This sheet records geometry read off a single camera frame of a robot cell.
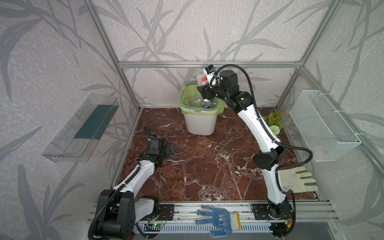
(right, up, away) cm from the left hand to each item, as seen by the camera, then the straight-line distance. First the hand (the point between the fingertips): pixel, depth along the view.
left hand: (168, 144), depth 89 cm
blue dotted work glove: (+30, -33, -17) cm, 48 cm away
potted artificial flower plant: (+65, +15, +4) cm, 67 cm away
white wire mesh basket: (+74, +10, -25) cm, 79 cm away
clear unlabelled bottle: (+15, +27, +10) cm, 32 cm away
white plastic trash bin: (+20, +12, +8) cm, 24 cm away
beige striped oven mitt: (+70, -19, -6) cm, 72 cm away
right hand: (+22, +36, -15) cm, 44 cm away
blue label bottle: (+24, +23, -1) cm, 33 cm away
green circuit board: (-3, -35, -19) cm, 40 cm away
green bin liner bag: (+13, +35, +4) cm, 37 cm away
